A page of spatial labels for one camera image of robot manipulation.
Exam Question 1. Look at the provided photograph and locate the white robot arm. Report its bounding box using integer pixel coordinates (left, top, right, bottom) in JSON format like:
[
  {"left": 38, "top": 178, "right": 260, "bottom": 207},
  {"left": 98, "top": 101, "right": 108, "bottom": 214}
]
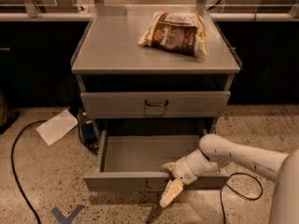
[{"left": 160, "top": 133, "right": 299, "bottom": 224}]

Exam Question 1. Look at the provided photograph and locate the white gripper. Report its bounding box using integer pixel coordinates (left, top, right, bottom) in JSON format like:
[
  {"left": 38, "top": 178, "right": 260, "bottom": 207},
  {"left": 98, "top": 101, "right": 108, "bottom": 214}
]
[{"left": 160, "top": 149, "right": 219, "bottom": 207}]

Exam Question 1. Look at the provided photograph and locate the black cable right floor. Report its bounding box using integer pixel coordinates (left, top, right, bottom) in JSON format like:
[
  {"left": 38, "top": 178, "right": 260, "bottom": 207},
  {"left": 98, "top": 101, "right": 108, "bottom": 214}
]
[{"left": 220, "top": 172, "right": 264, "bottom": 224}]

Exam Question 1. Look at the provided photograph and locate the black cable floor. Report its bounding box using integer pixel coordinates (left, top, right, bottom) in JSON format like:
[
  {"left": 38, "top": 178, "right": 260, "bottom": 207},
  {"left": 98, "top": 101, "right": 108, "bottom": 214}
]
[
  {"left": 10, "top": 119, "right": 49, "bottom": 224},
  {"left": 220, "top": 172, "right": 264, "bottom": 224}
]

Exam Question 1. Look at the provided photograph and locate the grey drawer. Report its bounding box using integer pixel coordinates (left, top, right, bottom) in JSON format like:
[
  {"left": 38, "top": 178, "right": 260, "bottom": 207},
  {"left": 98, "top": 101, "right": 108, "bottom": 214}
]
[
  {"left": 80, "top": 91, "right": 231, "bottom": 119},
  {"left": 82, "top": 130, "right": 231, "bottom": 193}
]

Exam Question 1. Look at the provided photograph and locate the blue tape floor marker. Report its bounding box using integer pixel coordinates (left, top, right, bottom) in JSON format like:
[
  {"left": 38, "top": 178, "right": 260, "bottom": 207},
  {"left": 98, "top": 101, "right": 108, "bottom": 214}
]
[{"left": 50, "top": 204, "right": 86, "bottom": 224}]

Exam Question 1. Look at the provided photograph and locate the grey top drawer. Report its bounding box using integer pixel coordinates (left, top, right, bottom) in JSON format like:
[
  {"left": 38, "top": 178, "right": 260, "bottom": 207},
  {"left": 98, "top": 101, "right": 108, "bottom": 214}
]
[{"left": 80, "top": 91, "right": 231, "bottom": 119}]

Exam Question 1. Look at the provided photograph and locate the blue power box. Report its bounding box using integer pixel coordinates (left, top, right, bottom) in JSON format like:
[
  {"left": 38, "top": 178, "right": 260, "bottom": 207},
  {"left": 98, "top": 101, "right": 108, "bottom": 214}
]
[{"left": 79, "top": 110, "right": 96, "bottom": 145}]

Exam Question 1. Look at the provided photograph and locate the grey metal drawer cabinet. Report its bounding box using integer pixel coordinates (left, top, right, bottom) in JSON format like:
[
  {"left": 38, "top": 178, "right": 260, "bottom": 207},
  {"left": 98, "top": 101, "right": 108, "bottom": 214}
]
[{"left": 72, "top": 5, "right": 240, "bottom": 137}]

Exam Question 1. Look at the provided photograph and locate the white paper sheet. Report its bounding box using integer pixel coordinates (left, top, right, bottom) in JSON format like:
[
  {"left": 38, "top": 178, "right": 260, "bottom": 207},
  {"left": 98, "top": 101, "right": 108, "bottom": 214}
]
[{"left": 36, "top": 109, "right": 78, "bottom": 146}]

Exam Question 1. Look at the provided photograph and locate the brown snack chip bag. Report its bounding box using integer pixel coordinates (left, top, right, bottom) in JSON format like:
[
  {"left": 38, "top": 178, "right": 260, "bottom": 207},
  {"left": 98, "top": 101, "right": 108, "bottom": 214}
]
[{"left": 138, "top": 11, "right": 207, "bottom": 57}]

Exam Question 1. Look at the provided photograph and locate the black cable left floor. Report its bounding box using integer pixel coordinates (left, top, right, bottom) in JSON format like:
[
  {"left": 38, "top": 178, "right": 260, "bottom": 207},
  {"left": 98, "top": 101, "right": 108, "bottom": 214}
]
[{"left": 10, "top": 119, "right": 49, "bottom": 224}]

